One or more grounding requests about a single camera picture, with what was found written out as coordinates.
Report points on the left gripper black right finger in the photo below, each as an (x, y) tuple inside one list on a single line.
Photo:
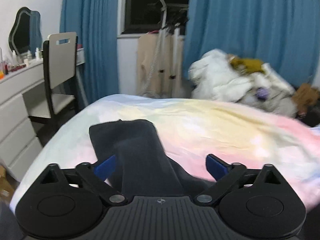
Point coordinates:
[(256, 203)]

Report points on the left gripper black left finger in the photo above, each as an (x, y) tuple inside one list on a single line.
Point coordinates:
[(68, 202)]

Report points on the dark navy garment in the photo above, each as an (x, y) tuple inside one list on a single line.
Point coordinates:
[(131, 157)]

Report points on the white clothes pile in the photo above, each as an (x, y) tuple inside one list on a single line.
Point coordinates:
[(215, 79)]

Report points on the brown cardboard box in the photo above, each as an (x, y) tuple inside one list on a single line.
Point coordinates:
[(6, 189)]

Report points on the pastel rainbow bed sheet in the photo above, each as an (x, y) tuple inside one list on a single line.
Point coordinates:
[(189, 130)]

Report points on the brown paper bag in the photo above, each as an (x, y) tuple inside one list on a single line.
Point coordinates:
[(305, 96)]

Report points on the white dresser desk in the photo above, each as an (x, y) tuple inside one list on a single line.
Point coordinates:
[(19, 144)]

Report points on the mustard yellow garment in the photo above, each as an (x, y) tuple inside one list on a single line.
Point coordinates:
[(247, 65)]

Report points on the beige black chair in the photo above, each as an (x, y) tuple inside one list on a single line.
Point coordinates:
[(59, 66)]

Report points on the black framed wavy mirror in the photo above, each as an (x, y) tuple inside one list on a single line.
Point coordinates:
[(25, 34)]

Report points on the blue right curtain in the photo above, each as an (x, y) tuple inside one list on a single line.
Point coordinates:
[(283, 33)]

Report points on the blue curtain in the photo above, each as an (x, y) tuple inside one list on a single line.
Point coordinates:
[(95, 23), (283, 33)]

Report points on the white tripod stand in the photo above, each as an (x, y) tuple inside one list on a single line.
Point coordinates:
[(160, 54)]

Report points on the blue left curtain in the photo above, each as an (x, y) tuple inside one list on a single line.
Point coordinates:
[(95, 23)]

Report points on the dark window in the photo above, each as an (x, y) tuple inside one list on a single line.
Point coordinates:
[(143, 16)]

